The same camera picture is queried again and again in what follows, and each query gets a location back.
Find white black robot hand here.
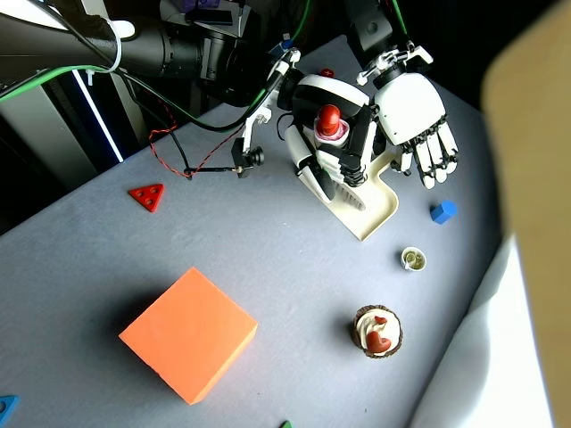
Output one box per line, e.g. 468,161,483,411
283,73,381,202
372,70,459,191

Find cream plastic tray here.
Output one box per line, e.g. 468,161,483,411
327,146,400,243

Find tan blurred board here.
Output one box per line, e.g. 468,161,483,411
480,0,571,428

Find small blue-white bowl with spoon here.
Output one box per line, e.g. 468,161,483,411
400,245,427,273

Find grey table cloth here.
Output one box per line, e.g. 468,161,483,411
0,34,514,428

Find red triangle block with holes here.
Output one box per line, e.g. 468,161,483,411
128,182,165,214

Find toy cupcake with cream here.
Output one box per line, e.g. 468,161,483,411
351,304,404,359

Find white backdrop sheet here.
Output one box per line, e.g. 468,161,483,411
408,234,557,428

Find pale grey cabinet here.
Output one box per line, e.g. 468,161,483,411
0,84,99,193

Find orange box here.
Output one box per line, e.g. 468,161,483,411
118,266,259,406

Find blue block with holes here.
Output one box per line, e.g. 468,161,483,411
0,394,21,428

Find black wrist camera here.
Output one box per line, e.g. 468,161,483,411
230,136,266,180

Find red black twisted cable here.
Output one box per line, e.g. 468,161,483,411
147,127,242,179

